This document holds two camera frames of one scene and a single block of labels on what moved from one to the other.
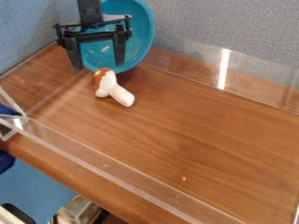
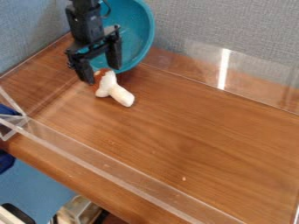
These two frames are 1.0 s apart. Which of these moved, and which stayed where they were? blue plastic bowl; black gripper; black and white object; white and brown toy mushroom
Moved: black gripper
Stayed: blue plastic bowl; black and white object; white and brown toy mushroom
